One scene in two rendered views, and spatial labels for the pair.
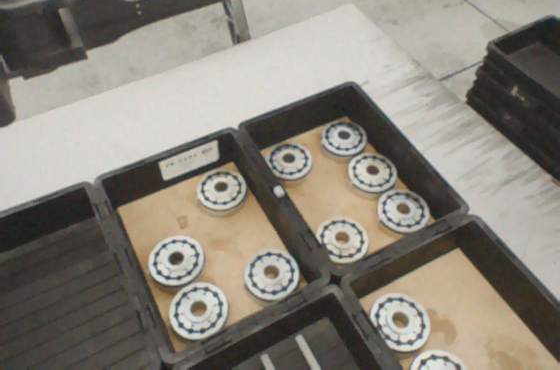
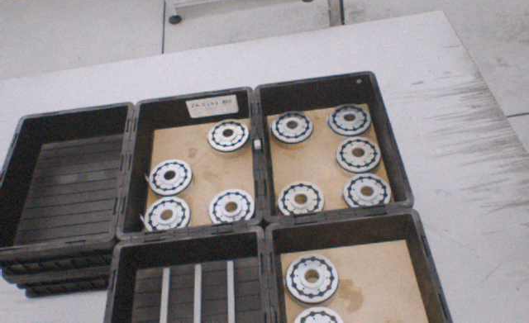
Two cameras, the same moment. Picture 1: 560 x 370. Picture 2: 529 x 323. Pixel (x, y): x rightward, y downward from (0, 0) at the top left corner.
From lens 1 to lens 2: 0.40 m
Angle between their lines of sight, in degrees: 21
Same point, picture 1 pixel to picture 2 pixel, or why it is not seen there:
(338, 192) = (324, 163)
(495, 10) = not seen: outside the picture
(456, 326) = (364, 300)
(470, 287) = (396, 274)
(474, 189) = (474, 202)
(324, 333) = (253, 267)
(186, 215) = (197, 149)
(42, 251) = (97, 145)
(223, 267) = (203, 194)
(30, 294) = (78, 171)
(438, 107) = (478, 120)
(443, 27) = not seen: outside the picture
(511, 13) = not seen: outside the picture
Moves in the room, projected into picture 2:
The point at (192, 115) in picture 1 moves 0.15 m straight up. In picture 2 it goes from (255, 78) to (249, 41)
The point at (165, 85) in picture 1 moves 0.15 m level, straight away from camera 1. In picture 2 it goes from (246, 51) to (254, 24)
